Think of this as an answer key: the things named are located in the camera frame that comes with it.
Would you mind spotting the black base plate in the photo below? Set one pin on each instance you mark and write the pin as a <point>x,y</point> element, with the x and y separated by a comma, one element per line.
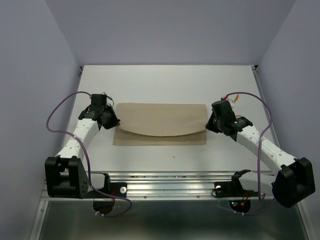
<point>118,189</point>
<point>230,189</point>

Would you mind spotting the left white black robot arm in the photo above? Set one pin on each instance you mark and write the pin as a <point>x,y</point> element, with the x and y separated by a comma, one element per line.
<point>65,174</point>

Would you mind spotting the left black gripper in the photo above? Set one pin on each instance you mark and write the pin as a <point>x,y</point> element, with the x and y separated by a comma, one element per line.
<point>114,122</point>

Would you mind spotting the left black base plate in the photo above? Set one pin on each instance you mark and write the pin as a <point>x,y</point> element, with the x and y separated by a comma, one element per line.
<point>118,189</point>

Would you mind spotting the beige cloth napkin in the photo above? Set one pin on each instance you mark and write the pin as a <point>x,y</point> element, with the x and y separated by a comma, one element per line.
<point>160,124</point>

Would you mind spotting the left aluminium frame post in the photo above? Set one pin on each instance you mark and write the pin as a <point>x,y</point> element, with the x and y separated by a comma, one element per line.
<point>39,220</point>

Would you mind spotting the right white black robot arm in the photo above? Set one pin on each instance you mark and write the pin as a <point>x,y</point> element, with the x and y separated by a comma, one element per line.
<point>292,179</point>

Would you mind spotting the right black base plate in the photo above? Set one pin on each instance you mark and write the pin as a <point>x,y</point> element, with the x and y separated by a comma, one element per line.
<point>230,189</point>

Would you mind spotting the aluminium mounting rail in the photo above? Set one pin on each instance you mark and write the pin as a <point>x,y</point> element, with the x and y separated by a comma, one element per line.
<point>161,186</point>

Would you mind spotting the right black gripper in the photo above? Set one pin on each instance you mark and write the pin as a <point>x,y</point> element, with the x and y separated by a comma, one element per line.
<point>209,126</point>

